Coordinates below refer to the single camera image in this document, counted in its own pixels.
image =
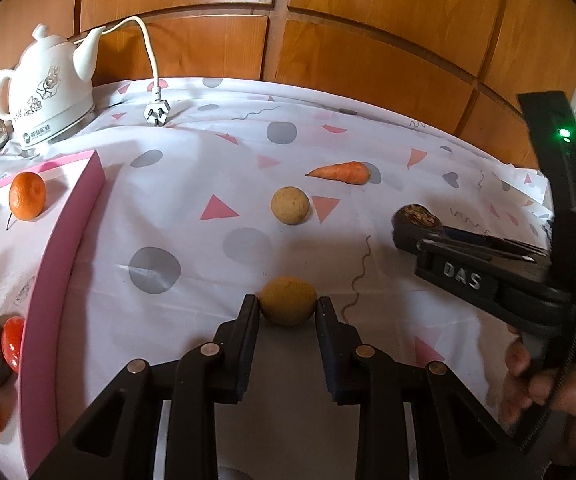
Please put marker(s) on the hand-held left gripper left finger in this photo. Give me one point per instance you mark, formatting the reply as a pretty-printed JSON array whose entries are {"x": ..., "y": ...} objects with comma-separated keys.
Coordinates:
[{"x": 238, "y": 360}]

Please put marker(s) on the small red tomato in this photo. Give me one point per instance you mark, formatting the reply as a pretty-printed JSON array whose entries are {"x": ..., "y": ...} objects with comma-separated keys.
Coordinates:
[{"x": 13, "y": 342}]

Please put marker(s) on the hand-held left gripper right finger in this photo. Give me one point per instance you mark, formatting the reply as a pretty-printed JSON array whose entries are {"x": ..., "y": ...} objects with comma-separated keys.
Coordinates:
[{"x": 335, "y": 360}]

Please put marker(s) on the small orange carrot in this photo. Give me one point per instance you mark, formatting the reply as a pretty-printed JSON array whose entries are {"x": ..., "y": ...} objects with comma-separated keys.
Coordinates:
[{"x": 343, "y": 172}]

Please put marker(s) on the pink shallow cardboard tray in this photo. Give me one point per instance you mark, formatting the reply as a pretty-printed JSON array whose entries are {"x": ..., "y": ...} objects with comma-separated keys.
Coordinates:
[{"x": 48, "y": 280}]

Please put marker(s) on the white patterned tablecloth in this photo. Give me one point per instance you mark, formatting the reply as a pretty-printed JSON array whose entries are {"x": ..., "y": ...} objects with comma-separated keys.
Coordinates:
[{"x": 193, "y": 245}]

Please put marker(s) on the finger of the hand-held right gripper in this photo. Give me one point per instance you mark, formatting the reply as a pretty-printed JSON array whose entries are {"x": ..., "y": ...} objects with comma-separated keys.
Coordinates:
[
  {"x": 407, "y": 241},
  {"x": 492, "y": 242}
]

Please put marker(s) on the white floral electric kettle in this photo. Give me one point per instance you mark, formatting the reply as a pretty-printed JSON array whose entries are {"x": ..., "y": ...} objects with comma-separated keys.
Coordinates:
[{"x": 43, "y": 90}]

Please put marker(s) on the small round potato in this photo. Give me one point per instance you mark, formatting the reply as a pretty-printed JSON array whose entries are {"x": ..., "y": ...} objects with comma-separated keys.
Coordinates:
[
  {"x": 290, "y": 205},
  {"x": 288, "y": 302}
]

